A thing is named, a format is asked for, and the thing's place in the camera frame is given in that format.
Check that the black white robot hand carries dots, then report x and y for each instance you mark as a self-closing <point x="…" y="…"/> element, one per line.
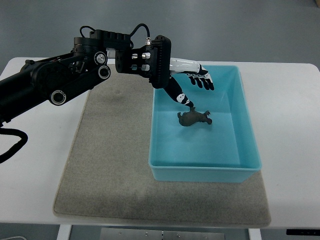
<point x="197" y="74"/>

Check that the brown toy hippo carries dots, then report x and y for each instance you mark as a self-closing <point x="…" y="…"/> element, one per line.
<point x="191" y="117"/>

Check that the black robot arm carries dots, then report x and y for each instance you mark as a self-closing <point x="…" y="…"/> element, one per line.
<point x="62" y="78"/>

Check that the blue plastic box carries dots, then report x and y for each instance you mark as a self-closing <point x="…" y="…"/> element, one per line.
<point x="224" y="151"/>

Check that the grey felt mat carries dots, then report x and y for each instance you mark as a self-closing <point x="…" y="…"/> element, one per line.
<point x="107" y="175"/>

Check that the right white table leg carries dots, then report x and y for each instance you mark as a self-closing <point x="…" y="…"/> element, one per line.
<point x="254" y="234"/>

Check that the white table leg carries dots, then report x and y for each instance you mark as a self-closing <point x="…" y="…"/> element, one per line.
<point x="254" y="234"/>
<point x="64" y="232"/>

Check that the black table control panel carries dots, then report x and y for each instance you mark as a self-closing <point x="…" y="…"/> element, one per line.
<point x="303" y="232"/>

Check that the left white table leg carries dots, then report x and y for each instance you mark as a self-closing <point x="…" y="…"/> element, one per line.
<point x="64" y="232"/>

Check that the metal table base plate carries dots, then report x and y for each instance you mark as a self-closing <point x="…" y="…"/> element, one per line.
<point x="147" y="234"/>

